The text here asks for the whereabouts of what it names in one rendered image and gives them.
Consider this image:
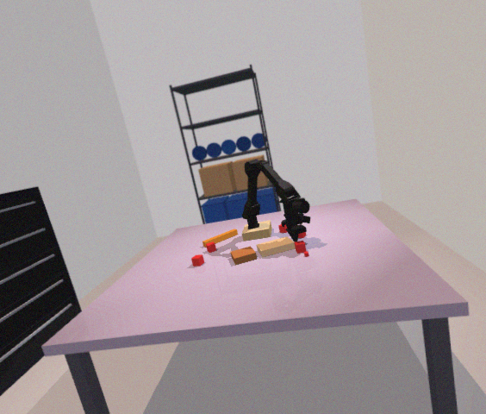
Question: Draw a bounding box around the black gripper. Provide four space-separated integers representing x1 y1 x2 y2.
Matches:
281 212 307 242

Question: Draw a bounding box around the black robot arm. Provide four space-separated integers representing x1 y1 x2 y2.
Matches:
242 160 310 229

